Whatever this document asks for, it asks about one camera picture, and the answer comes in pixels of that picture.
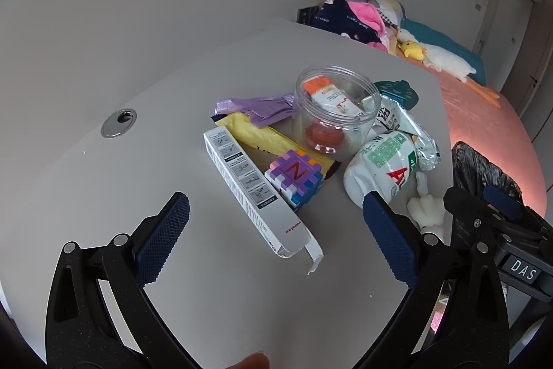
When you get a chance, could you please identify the dark wall socket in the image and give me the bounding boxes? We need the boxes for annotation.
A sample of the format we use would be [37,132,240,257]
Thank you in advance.
[297,5,321,25]

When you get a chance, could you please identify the yellow snack packet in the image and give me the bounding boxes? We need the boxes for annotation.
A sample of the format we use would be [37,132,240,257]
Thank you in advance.
[209,112,342,179]

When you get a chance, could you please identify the white bottle with green label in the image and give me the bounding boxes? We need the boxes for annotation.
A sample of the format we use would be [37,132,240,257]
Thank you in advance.
[343,130,420,207]

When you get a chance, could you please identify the clear plastic jar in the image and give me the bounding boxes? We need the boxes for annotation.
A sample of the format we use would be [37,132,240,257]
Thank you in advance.
[290,65,382,162]

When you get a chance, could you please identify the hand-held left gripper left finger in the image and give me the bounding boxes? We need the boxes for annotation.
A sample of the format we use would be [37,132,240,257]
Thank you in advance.
[45,192,195,369]

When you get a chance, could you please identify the bin with black bag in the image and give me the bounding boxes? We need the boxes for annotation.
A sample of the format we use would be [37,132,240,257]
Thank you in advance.
[451,141,525,205]

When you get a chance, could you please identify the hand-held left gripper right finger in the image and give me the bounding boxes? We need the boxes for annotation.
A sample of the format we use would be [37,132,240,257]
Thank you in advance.
[354,191,513,369]

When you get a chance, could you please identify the long white carton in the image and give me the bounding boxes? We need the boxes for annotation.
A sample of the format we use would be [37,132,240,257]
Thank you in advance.
[203,126,324,275]

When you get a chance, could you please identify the dark green card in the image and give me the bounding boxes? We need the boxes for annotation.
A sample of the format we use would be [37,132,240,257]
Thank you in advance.
[374,79,419,110]

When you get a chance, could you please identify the purple plastic bag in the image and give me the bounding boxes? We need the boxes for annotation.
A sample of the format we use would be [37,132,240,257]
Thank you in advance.
[215,92,299,128]

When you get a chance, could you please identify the orange and white carton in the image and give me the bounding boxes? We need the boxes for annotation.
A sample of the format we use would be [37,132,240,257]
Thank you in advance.
[301,76,368,119]

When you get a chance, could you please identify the person's left hand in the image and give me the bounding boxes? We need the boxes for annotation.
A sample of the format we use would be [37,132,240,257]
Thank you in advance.
[229,353,271,369]

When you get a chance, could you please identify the navy printed cloth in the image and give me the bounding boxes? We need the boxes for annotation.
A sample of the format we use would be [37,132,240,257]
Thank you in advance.
[312,0,383,43]

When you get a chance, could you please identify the pink cloth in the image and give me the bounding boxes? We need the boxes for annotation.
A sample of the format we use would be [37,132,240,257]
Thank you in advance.
[348,0,390,52]

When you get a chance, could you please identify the silver snack packet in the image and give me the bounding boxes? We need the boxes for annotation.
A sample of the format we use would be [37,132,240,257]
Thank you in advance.
[374,94,441,171]

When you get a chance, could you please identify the colourful foam puzzle cube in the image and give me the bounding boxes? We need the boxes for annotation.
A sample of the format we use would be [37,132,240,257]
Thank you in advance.
[264,150,325,211]

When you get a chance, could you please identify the white wardrobe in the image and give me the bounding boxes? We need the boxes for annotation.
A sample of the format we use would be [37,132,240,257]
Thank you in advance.
[473,0,553,145]

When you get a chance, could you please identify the teal pillow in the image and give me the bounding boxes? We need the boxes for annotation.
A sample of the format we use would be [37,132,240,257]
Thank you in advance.
[400,18,487,86]

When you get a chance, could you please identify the orange ribbed lid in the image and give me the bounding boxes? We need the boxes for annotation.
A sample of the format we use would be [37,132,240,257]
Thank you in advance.
[304,120,346,151]

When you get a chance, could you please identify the white knitted glove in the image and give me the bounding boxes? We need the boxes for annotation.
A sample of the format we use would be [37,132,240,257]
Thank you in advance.
[406,171,447,242]

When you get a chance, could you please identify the yellow chick plush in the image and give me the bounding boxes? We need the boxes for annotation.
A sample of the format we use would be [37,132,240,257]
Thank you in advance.
[397,40,426,61]

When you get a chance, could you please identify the white duck plush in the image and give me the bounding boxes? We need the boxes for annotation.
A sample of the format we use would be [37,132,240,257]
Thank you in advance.
[396,27,502,107]

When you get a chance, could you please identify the metal cable grommet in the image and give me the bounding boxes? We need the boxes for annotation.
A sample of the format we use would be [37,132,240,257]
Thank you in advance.
[101,108,138,138]

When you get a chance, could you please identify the bed with pink sheet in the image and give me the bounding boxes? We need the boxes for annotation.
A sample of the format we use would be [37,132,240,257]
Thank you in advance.
[389,45,547,197]

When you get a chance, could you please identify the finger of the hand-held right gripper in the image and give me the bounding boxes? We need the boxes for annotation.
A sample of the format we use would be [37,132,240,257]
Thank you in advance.
[481,184,525,231]
[443,185,491,249]

